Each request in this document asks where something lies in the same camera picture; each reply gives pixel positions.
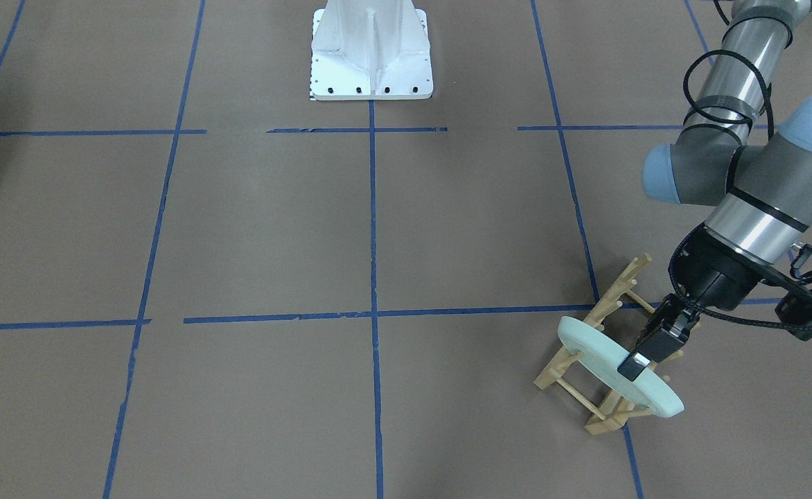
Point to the light green plate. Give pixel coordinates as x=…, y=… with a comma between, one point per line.
x=601, y=356

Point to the wooden dish rack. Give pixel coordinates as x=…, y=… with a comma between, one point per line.
x=614, y=411

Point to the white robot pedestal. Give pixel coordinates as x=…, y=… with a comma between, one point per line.
x=370, y=50

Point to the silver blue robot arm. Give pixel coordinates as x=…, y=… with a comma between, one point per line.
x=731, y=156

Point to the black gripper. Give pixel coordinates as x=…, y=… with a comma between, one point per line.
x=716, y=279

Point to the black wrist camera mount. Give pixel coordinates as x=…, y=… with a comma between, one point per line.
x=794, y=311

